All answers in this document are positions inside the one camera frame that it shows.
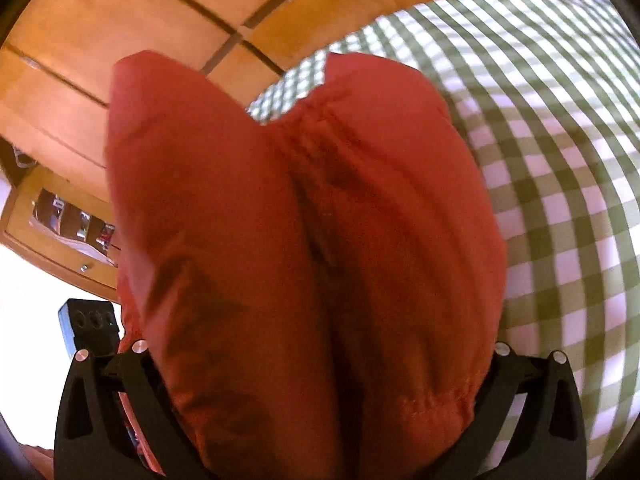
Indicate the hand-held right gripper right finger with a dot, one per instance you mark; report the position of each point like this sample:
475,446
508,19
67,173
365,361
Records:
505,385

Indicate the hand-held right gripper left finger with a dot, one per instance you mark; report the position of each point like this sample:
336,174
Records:
132,370

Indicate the red puffy jacket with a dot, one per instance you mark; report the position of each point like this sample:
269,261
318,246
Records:
300,260

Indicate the wooden glass-door cabinet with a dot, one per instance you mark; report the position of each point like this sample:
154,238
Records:
60,180

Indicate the green checked bedsheet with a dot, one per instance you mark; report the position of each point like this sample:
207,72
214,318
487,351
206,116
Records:
550,160

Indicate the wooden wardrobe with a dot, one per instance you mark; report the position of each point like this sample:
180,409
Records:
125,20

